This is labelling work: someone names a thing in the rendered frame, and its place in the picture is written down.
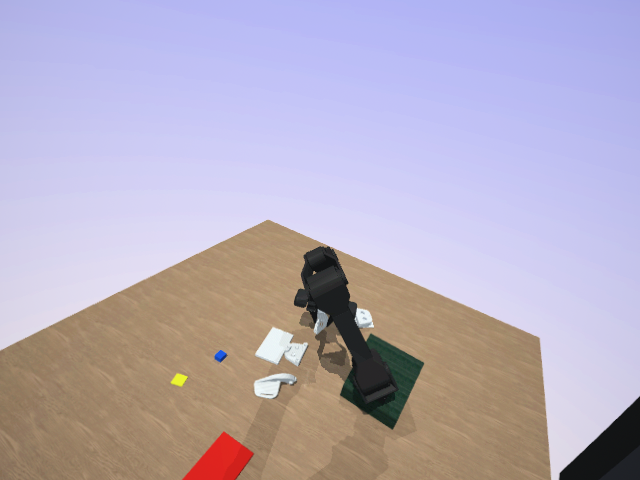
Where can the blue cube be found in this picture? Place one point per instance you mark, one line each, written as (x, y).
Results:
(220, 356)

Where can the yellow flat square tile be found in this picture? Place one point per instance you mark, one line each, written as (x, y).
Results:
(179, 379)

